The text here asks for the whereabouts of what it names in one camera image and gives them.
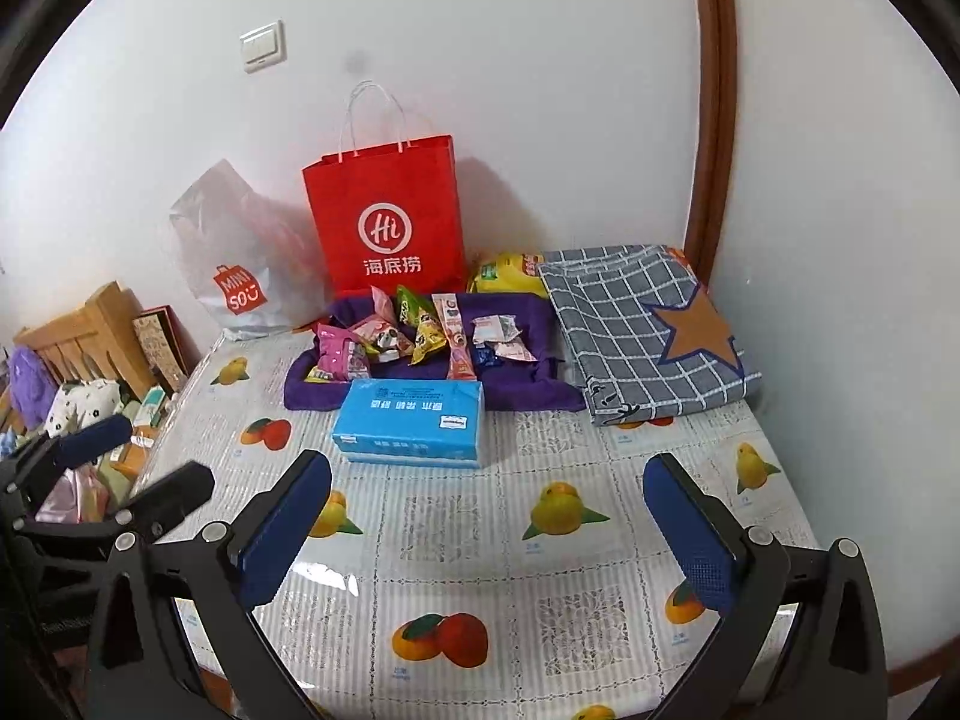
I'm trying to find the blue tissue pack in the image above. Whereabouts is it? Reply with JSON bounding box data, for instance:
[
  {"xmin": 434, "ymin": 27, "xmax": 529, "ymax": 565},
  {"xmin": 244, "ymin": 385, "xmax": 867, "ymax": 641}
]
[{"xmin": 331, "ymin": 379, "xmax": 485, "ymax": 470}]

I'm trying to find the pink cloth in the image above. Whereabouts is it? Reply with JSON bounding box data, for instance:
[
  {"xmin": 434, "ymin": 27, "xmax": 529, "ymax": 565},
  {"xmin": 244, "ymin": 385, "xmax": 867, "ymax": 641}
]
[{"xmin": 34, "ymin": 465, "xmax": 110, "ymax": 526}]

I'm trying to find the yellow chips bag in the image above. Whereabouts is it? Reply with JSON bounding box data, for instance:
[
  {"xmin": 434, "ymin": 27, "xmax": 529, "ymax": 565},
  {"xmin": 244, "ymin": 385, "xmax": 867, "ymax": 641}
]
[{"xmin": 466, "ymin": 251, "xmax": 548, "ymax": 297}]

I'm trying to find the brown patterned box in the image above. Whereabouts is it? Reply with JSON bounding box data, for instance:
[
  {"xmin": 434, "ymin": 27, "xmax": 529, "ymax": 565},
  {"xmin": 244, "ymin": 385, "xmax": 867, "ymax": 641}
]
[{"xmin": 133, "ymin": 305, "xmax": 200, "ymax": 395}]

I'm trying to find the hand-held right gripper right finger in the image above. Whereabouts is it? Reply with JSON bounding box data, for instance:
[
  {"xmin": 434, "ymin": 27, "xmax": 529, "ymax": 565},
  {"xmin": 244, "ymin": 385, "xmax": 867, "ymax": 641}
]
[{"xmin": 641, "ymin": 452, "xmax": 890, "ymax": 720}]

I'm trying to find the purple fabric basket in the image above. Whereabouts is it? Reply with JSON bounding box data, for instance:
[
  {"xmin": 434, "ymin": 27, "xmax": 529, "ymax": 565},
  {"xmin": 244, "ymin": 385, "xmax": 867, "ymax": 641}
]
[{"xmin": 283, "ymin": 292, "xmax": 587, "ymax": 413}]

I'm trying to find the red paper bag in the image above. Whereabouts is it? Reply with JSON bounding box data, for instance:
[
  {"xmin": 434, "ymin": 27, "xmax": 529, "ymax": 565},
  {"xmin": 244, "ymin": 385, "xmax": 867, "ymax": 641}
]
[{"xmin": 302, "ymin": 81, "xmax": 467, "ymax": 299}]

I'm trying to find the grey checked cloth with star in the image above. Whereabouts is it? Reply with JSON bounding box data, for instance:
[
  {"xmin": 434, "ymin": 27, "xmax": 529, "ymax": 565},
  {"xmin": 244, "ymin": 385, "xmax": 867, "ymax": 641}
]
[{"xmin": 538, "ymin": 244, "xmax": 764, "ymax": 427}]

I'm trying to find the brown wooden door frame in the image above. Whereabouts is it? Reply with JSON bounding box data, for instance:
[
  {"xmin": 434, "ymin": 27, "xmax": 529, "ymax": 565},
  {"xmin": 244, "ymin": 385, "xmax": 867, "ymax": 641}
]
[{"xmin": 679, "ymin": 0, "xmax": 740, "ymax": 271}]

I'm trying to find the white and pink snack packet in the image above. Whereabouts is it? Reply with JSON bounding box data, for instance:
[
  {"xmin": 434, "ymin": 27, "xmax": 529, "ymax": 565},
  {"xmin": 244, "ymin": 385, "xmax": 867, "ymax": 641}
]
[{"xmin": 433, "ymin": 292, "xmax": 472, "ymax": 346}]

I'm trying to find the orange and white box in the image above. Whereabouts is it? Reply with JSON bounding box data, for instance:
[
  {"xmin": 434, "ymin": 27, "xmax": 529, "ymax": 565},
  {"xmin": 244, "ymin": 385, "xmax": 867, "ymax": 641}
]
[{"xmin": 112, "ymin": 427, "xmax": 156, "ymax": 478}]

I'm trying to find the magenta snack packet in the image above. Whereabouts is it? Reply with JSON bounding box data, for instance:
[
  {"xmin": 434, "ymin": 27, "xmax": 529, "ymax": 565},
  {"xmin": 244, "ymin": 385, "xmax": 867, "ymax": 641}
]
[{"xmin": 315, "ymin": 322, "xmax": 370, "ymax": 383}]

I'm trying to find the light pink snack packet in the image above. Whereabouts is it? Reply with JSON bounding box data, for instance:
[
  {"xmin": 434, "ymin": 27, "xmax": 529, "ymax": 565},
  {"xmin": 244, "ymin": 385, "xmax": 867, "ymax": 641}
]
[{"xmin": 471, "ymin": 313, "xmax": 524, "ymax": 347}]

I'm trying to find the fruit print tablecloth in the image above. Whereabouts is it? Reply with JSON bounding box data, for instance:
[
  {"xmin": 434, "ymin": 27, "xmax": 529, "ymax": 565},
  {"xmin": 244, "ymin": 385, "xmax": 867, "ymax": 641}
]
[{"xmin": 127, "ymin": 330, "xmax": 822, "ymax": 720}]

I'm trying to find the white plastic bag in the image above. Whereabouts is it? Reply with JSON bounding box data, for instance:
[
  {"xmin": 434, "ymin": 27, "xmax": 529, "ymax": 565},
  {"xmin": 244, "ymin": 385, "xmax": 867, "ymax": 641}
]
[{"xmin": 169, "ymin": 160, "xmax": 335, "ymax": 341}]

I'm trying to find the white spotted cloth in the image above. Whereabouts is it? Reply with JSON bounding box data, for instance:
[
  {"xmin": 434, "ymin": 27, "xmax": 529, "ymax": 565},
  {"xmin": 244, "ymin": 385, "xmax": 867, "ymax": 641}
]
[{"xmin": 41, "ymin": 380, "xmax": 125, "ymax": 436}]

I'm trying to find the cartoon print snack packet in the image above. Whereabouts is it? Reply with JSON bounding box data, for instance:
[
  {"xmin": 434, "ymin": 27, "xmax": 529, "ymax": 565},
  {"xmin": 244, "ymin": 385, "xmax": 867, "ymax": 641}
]
[{"xmin": 352, "ymin": 311, "xmax": 413, "ymax": 365}]

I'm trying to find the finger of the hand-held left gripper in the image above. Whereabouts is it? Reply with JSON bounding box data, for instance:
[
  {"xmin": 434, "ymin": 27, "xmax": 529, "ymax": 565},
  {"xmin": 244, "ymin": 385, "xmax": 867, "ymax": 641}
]
[
  {"xmin": 112, "ymin": 463, "xmax": 216, "ymax": 541},
  {"xmin": 15, "ymin": 414, "xmax": 134, "ymax": 490}
]

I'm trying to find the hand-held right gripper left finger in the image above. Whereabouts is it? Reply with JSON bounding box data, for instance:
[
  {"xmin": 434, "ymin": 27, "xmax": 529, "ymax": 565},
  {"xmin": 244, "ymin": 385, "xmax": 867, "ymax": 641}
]
[{"xmin": 86, "ymin": 450, "xmax": 335, "ymax": 720}]

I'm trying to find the white light switch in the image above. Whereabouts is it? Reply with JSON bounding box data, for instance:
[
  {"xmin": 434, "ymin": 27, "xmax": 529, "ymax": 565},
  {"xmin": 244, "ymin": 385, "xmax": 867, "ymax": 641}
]
[{"xmin": 240, "ymin": 19, "xmax": 287, "ymax": 74}]

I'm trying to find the purple plush toy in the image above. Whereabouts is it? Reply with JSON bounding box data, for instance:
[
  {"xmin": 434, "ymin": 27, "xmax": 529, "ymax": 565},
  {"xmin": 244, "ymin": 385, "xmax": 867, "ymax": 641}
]
[{"xmin": 7, "ymin": 345, "xmax": 57, "ymax": 428}]

